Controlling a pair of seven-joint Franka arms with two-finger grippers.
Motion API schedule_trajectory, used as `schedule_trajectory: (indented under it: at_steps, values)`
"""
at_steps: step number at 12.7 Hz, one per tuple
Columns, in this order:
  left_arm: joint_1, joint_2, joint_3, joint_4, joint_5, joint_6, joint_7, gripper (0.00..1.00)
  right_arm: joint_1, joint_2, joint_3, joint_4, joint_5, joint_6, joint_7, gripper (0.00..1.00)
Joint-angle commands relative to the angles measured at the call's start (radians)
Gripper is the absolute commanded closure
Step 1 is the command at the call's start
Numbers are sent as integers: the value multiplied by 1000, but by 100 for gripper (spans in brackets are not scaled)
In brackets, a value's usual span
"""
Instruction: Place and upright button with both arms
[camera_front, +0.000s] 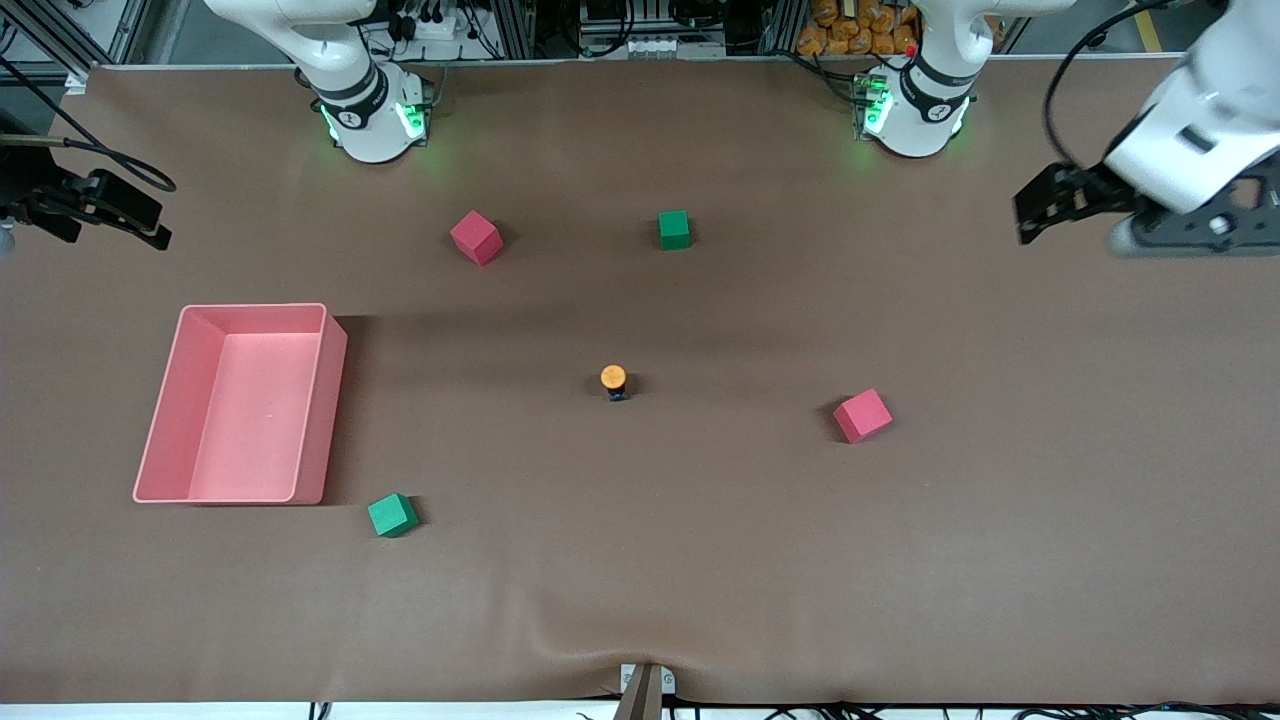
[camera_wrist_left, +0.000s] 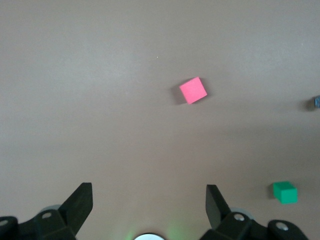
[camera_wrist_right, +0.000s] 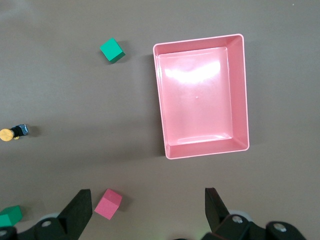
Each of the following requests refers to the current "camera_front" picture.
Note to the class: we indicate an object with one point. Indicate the white terminal block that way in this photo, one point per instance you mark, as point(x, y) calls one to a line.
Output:
point(650, 47)

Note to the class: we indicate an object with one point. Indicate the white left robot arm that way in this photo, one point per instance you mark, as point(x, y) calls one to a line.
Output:
point(1200, 130)

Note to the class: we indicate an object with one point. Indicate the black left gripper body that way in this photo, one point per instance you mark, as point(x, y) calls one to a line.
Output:
point(1098, 186)

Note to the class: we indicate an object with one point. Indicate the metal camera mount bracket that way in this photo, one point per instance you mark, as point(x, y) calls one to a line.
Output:
point(645, 695)

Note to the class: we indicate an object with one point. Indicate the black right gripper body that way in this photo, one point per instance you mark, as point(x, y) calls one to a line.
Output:
point(22, 180)

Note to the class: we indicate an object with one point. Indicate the pink foam cube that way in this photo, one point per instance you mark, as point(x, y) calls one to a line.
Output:
point(476, 238)
point(862, 416)

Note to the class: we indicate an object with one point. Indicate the table cover mat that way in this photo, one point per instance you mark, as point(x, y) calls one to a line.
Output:
point(640, 550)

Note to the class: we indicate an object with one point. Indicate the pink plastic bin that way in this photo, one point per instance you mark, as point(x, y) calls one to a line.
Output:
point(250, 420)

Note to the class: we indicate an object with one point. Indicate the green foam cube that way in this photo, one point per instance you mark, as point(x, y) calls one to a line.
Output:
point(392, 516)
point(674, 230)

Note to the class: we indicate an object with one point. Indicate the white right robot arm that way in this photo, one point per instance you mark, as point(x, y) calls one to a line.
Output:
point(360, 110)

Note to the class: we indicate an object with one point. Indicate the aluminium frame profile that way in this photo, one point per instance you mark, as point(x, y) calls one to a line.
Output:
point(512, 28)
point(782, 25)
point(60, 35)

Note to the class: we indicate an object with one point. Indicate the bag of orange items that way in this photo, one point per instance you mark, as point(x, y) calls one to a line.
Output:
point(850, 30)

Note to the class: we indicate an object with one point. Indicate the white power strip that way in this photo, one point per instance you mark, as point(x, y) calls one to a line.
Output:
point(440, 28)

